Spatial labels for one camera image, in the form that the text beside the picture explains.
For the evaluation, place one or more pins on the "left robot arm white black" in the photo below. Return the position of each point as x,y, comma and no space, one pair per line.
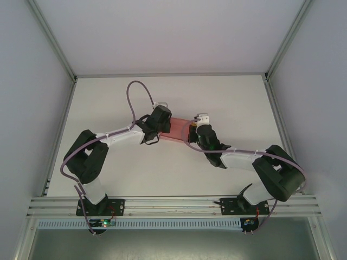
122,138

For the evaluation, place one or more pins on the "aluminium lower frame post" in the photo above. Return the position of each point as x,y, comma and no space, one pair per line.
324,238
25,238

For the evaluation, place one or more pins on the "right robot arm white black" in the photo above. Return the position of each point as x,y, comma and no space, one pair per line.
238,161

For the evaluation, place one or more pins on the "small circuit board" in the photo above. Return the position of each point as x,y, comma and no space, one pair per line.
248,223

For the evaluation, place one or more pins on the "aluminium frame crossbar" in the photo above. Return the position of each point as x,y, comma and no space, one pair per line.
170,75

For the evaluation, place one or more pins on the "pink paper box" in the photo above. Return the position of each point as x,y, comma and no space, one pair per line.
177,128

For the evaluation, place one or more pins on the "aluminium frame post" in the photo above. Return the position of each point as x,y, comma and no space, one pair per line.
324,238
290,38
25,238
57,44

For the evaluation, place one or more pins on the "aluminium side rail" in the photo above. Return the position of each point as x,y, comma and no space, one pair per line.
61,130
282,130

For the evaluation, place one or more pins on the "circuit board with green light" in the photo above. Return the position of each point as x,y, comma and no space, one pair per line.
104,223

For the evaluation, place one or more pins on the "wide aluminium mounting rail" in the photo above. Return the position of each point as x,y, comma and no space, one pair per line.
173,205

